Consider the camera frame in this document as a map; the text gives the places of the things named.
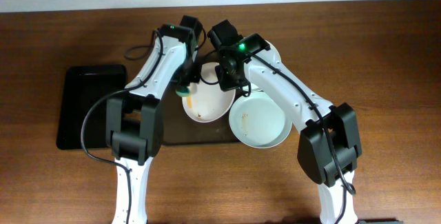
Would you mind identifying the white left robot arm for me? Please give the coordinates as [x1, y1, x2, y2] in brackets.
[105, 21, 205, 223]

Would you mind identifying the black plastic tray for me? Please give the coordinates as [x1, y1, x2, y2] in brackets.
[56, 64, 127, 150]

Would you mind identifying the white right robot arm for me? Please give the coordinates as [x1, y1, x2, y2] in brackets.
[208, 32, 362, 223]

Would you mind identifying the pink plastic plate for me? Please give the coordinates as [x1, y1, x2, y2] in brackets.
[182, 81, 236, 123]

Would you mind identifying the cream plastic plate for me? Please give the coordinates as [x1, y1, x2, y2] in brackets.
[247, 41, 283, 92]

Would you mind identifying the pale green plastic plate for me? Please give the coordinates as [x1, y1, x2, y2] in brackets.
[229, 92, 292, 149]

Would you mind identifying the green yellow sponge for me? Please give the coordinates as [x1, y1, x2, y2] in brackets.
[176, 85, 192, 98]

